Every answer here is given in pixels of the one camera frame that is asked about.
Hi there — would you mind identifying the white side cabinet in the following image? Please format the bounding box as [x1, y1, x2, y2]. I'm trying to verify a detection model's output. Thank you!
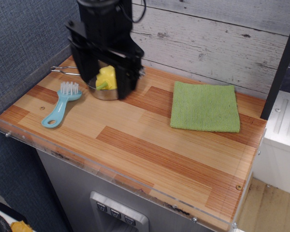
[252, 91, 290, 193]

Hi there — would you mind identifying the silver toy fridge cabinet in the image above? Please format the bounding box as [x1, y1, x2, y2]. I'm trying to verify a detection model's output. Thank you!
[38, 150, 235, 232]

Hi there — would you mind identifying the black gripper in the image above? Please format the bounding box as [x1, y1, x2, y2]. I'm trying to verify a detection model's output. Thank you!
[66, 7, 144, 100]

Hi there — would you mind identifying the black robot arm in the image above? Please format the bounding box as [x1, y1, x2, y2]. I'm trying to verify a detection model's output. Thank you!
[65, 0, 144, 99]

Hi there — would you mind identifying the green cloth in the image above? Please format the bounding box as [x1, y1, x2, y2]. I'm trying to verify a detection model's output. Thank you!
[170, 81, 240, 133]

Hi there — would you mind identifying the yellow object at corner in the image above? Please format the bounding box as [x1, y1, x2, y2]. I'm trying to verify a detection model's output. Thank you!
[11, 221, 34, 232]

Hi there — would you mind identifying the black right frame post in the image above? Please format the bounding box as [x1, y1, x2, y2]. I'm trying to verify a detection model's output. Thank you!
[260, 35, 290, 120]

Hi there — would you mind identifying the silver dispenser button panel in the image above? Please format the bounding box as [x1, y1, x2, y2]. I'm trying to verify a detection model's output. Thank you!
[90, 191, 149, 232]

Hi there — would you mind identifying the steel pan with wire handle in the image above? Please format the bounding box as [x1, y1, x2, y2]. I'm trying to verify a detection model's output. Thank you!
[50, 60, 139, 101]

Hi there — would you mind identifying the black braided cable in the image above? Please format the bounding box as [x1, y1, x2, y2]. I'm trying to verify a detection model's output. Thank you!
[0, 213, 14, 232]

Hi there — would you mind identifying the light blue dish brush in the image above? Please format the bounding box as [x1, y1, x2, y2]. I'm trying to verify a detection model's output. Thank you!
[41, 82, 82, 128]

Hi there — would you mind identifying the yellow toy bell pepper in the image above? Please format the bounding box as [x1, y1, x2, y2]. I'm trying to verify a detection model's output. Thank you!
[96, 65, 117, 90]

